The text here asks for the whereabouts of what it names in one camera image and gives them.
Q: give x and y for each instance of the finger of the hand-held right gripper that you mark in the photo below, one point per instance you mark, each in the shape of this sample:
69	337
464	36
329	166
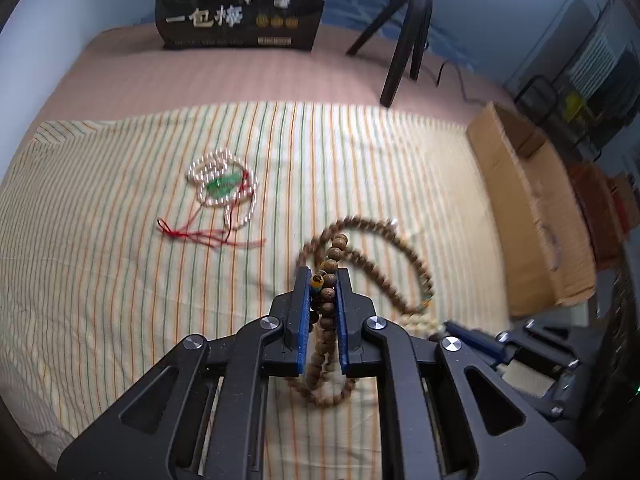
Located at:
470	337
545	345

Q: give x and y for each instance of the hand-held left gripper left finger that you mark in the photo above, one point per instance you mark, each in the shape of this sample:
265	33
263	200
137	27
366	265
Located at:
301	310

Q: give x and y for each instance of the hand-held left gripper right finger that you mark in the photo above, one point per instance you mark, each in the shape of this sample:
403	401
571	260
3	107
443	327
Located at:
342	315

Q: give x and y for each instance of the cardboard box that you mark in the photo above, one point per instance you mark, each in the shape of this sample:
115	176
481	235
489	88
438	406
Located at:
530	220

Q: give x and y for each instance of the orange cloth covered stool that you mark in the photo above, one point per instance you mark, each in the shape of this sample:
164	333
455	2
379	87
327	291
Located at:
595	210

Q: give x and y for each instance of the yellow striped cloth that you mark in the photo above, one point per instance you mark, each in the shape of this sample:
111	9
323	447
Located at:
125	270

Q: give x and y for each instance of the yellow plastic crate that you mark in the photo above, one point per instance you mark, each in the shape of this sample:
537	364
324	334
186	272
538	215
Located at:
573	106

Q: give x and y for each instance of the dark hanging clothes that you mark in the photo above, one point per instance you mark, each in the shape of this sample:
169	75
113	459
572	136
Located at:
620	115

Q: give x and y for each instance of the tan bed mattress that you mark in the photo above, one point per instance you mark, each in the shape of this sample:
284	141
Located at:
200	75

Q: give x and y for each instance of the black tripod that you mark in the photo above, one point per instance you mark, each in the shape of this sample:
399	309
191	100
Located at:
400	60

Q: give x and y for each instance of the striped hanging towel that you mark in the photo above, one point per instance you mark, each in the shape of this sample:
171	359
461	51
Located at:
597	60

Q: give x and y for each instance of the black printed snack bag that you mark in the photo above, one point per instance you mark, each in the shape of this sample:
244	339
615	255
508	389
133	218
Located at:
235	10

